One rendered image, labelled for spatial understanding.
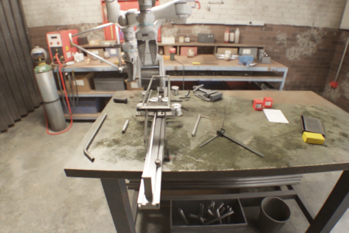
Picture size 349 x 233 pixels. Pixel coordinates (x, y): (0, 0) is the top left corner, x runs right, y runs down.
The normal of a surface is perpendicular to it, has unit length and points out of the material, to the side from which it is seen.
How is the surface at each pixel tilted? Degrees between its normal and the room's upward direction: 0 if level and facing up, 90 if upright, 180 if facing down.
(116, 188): 90
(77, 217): 0
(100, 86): 90
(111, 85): 90
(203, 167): 0
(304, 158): 0
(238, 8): 90
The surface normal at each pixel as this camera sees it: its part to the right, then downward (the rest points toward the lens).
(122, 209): 0.01, 0.43
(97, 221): 0.00, -0.90
